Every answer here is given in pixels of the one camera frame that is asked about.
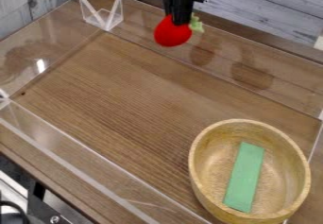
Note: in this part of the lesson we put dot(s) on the red plush strawberry toy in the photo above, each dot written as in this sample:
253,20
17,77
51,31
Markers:
171,35

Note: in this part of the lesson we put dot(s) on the wooden bowl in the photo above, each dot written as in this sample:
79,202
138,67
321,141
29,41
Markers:
285,180

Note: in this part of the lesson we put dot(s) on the green rectangular block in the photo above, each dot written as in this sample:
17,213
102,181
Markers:
245,178

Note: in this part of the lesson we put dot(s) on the clear acrylic corner bracket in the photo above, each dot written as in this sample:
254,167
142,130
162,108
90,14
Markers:
105,19

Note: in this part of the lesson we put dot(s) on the clear acrylic front wall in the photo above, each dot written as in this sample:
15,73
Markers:
103,190

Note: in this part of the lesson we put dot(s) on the black metal table mount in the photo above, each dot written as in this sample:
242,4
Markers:
41,213

